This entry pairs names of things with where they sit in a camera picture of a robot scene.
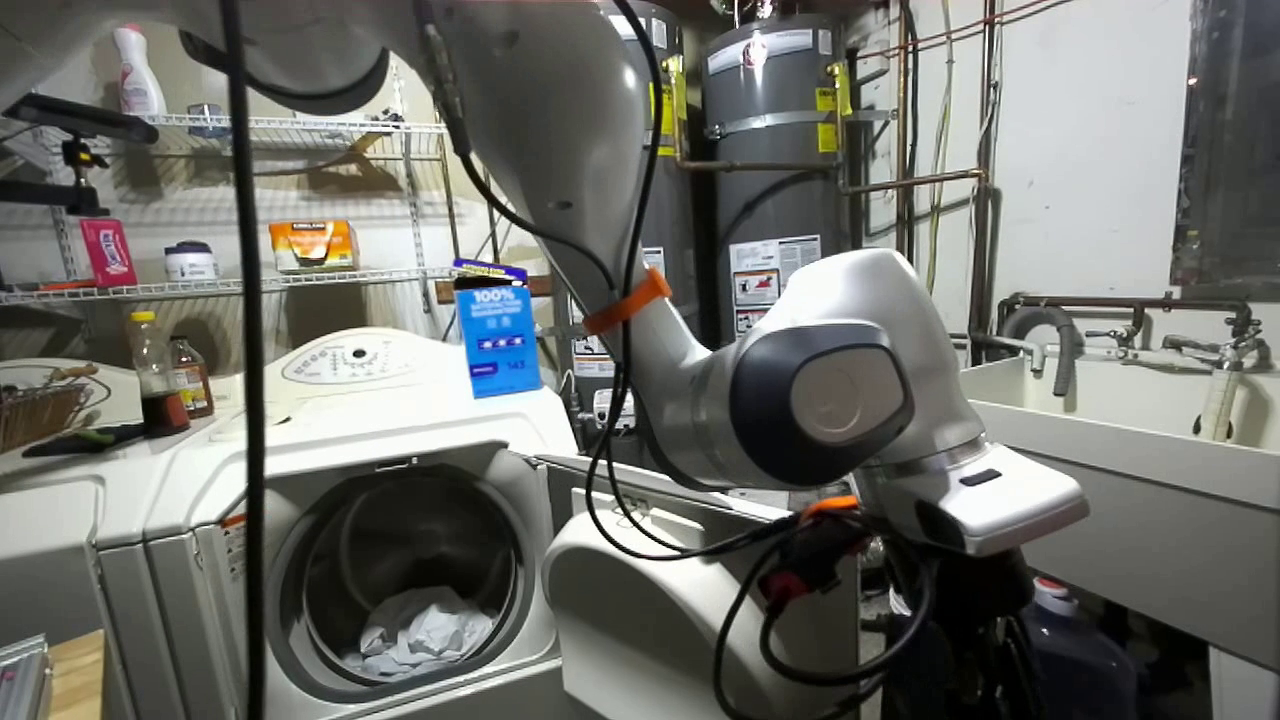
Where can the dark jug with red cap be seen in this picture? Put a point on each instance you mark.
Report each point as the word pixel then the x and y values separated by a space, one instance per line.
pixel 1087 665

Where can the dark window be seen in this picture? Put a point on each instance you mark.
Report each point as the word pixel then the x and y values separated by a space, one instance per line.
pixel 1226 123

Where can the white front-load washer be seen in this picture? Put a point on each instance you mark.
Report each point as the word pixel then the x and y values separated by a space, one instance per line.
pixel 400 400

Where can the white laundry machine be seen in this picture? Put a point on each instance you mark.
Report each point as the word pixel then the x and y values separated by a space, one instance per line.
pixel 65 533

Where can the wicker basket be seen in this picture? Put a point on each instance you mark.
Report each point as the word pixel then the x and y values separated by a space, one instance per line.
pixel 47 404

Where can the black camera clamp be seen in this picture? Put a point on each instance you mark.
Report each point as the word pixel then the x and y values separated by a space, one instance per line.
pixel 65 123

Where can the orange box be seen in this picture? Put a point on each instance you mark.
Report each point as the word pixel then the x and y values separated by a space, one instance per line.
pixel 314 246

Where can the black flat tool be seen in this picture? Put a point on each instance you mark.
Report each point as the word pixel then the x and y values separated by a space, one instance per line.
pixel 80 440

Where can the white washer door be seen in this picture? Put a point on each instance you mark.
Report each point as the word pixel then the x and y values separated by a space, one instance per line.
pixel 642 627

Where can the pink card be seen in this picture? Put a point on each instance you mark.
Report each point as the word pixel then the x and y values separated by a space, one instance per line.
pixel 105 251

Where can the clear bottle with brown liquid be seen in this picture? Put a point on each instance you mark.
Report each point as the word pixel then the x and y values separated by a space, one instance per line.
pixel 161 383

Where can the white jar with dark lid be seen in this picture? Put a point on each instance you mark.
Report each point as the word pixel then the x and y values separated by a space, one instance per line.
pixel 189 261

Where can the small amber bottle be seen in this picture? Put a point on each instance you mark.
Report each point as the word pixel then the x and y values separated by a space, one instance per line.
pixel 194 383

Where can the white laundry in drum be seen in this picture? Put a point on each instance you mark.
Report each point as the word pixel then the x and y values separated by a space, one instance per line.
pixel 420 641

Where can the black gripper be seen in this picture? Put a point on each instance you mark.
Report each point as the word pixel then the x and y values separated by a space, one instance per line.
pixel 973 627

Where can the blue detergent box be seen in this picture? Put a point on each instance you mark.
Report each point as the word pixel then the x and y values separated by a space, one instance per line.
pixel 500 342

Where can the copper pipe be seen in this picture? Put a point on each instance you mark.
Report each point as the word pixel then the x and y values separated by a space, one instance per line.
pixel 801 165

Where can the white plastic bottle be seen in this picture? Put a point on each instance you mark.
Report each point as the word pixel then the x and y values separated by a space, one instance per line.
pixel 136 75

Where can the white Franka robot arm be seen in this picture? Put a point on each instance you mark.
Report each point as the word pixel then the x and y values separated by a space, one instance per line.
pixel 561 104

